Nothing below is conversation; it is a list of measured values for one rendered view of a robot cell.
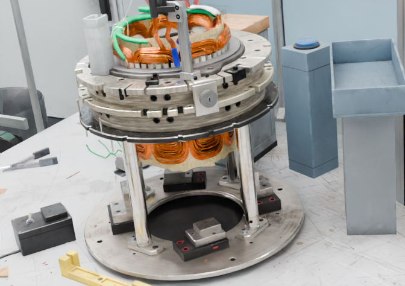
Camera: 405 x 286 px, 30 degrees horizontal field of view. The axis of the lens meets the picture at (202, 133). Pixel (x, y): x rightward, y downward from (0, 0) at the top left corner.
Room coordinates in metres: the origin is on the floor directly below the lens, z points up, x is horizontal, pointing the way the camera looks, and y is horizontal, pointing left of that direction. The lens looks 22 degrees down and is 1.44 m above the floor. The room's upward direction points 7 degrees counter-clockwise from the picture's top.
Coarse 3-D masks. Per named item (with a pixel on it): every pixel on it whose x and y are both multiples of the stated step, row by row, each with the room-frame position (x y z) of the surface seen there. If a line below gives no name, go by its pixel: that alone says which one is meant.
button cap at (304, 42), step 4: (300, 40) 1.36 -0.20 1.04; (304, 40) 1.36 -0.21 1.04; (308, 40) 1.35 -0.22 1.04; (312, 40) 1.35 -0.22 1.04; (316, 40) 1.35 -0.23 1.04; (296, 44) 1.36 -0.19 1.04; (300, 44) 1.35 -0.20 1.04; (304, 44) 1.34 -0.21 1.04; (308, 44) 1.34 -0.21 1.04; (312, 44) 1.34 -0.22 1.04; (316, 44) 1.35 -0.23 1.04
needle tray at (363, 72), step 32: (352, 64) 1.25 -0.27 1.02; (384, 64) 1.23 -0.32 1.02; (352, 96) 1.02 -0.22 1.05; (384, 96) 1.01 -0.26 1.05; (352, 128) 1.09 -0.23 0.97; (384, 128) 1.08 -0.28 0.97; (352, 160) 1.09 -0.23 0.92; (384, 160) 1.08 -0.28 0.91; (352, 192) 1.09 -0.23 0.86; (384, 192) 1.08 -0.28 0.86; (352, 224) 1.09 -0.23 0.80; (384, 224) 1.08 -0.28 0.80
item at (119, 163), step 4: (116, 156) 1.46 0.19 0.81; (120, 156) 1.45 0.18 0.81; (116, 160) 1.45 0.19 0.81; (120, 160) 1.44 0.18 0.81; (116, 164) 1.46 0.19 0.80; (120, 164) 1.45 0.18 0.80; (144, 164) 1.45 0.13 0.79; (116, 168) 1.46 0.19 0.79; (120, 168) 1.45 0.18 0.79; (124, 168) 1.44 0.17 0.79; (116, 172) 1.45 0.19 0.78; (120, 172) 1.45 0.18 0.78; (124, 172) 1.45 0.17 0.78
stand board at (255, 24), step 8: (232, 16) 1.52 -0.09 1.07; (240, 16) 1.52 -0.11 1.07; (248, 16) 1.51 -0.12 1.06; (256, 16) 1.50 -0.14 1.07; (264, 16) 1.49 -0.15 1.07; (232, 24) 1.46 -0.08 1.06; (240, 24) 1.45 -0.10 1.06; (248, 24) 1.45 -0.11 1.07; (256, 24) 1.45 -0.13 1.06; (264, 24) 1.48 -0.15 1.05; (248, 32) 1.43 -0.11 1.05; (256, 32) 1.45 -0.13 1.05
